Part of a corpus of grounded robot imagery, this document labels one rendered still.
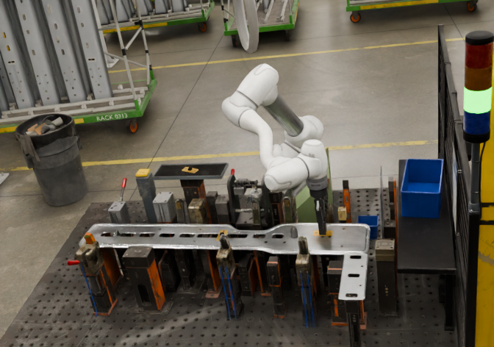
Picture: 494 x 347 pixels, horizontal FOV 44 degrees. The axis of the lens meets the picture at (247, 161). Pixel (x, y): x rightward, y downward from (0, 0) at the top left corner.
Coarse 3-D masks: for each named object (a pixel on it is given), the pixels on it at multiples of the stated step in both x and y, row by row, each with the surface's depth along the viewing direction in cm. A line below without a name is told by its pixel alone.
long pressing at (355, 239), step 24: (96, 240) 296; (120, 240) 293; (144, 240) 290; (168, 240) 287; (192, 240) 285; (216, 240) 282; (240, 240) 279; (264, 240) 276; (288, 240) 274; (312, 240) 271; (336, 240) 269; (360, 240) 266
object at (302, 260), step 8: (304, 256) 255; (296, 264) 252; (304, 264) 251; (296, 272) 255; (304, 272) 253; (312, 272) 263; (304, 280) 254; (304, 288) 259; (312, 288) 264; (304, 296) 261; (312, 296) 264; (304, 304) 261; (312, 304) 263; (304, 312) 264; (312, 312) 262; (320, 312) 274; (304, 320) 266; (312, 320) 264
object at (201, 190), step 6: (180, 180) 311; (186, 180) 310; (192, 180) 310; (198, 180) 309; (186, 186) 312; (192, 186) 311; (198, 186) 311; (186, 192) 314; (192, 192) 314; (198, 192) 313; (204, 192) 319; (186, 198) 317; (192, 198) 316; (204, 198) 319; (210, 216) 327; (210, 222) 327
